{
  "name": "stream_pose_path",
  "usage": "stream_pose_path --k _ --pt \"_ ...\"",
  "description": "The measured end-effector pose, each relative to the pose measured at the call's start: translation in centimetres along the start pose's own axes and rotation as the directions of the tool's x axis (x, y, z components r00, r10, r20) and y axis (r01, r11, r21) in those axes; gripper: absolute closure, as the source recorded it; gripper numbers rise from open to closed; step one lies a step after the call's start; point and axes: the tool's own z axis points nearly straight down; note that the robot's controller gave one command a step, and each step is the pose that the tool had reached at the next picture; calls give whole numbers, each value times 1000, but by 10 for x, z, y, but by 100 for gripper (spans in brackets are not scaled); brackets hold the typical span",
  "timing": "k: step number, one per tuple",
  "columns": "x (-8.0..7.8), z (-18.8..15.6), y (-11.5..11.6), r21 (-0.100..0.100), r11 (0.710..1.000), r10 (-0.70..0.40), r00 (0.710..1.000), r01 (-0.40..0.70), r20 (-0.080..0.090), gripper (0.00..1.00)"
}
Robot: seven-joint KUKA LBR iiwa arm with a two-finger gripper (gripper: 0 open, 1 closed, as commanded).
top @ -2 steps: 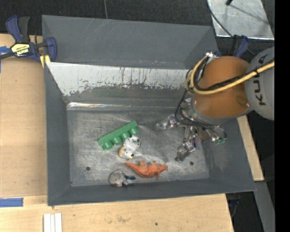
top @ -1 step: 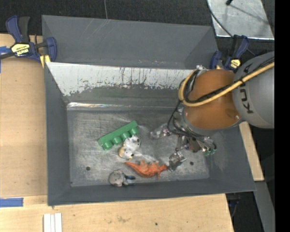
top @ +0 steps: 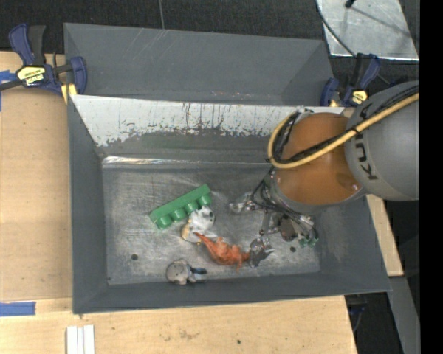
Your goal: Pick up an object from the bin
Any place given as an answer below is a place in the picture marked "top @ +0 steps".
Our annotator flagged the white toy animal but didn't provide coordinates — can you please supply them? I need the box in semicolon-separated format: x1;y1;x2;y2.
180;205;216;241

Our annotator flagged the grey toy animal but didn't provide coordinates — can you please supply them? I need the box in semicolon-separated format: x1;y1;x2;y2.
165;257;209;287

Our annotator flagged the orange toy dinosaur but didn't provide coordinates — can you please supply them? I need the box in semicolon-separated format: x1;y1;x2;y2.
193;231;252;273

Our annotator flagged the green toy building block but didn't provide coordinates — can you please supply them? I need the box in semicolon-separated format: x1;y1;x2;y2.
148;183;213;232

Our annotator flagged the grey metal bin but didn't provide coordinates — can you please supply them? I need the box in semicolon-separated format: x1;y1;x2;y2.
62;22;393;315

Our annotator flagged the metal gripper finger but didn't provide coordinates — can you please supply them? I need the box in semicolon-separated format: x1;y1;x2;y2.
228;193;260;215
249;236;276;269

